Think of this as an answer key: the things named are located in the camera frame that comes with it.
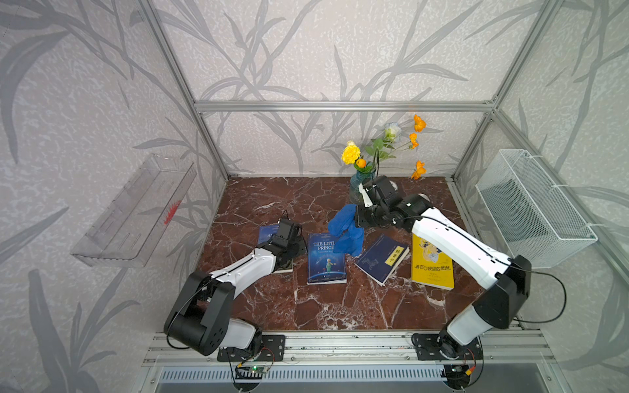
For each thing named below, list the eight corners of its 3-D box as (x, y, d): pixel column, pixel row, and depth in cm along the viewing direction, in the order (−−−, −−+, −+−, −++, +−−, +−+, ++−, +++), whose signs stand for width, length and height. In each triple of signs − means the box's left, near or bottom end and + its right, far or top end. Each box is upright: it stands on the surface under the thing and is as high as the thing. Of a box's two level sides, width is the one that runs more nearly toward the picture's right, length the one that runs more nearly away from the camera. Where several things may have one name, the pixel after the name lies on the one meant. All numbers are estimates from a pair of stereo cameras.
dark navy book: (355, 264, 94) (355, 260, 91) (383, 234, 102) (385, 230, 100) (382, 288, 88) (384, 284, 85) (410, 254, 97) (412, 250, 94)
